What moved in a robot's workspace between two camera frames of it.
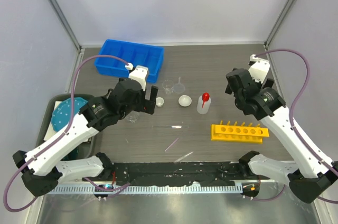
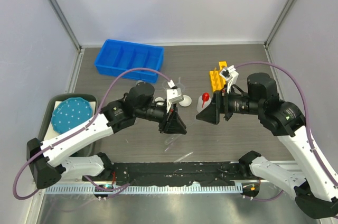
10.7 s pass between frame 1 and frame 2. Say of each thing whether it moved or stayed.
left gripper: moved
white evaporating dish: stayed
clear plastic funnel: stayed
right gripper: moved
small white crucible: stayed
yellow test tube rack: moved
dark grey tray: stayed
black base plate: stayed
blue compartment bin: stayed
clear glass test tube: moved
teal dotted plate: stayed
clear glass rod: stayed
